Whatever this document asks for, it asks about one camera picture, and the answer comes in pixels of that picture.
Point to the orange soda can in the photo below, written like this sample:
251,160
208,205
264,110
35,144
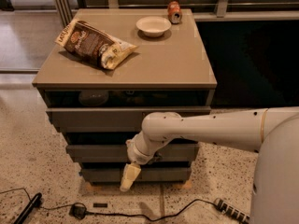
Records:
174,12

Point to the grey top drawer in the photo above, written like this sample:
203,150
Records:
111,119

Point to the grey round object in drawer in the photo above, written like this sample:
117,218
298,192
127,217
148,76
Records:
93,97

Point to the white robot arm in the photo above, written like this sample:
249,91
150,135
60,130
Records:
272,132

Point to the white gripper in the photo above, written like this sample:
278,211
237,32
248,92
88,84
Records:
135,154

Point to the black bar on floor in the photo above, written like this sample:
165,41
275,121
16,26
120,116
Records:
35,202

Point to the grey drawer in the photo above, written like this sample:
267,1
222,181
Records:
176,174
118,153
111,119

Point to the grey bottom drawer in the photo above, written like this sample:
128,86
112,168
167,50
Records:
176,174

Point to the white bowl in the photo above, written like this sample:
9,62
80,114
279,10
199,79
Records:
153,26

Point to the small black floor block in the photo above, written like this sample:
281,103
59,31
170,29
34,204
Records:
100,205

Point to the grey three-drawer cabinet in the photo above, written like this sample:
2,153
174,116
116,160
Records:
172,70

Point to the brown chip bag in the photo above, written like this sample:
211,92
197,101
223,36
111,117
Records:
94,46

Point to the black power strip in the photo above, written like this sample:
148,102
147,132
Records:
230,211

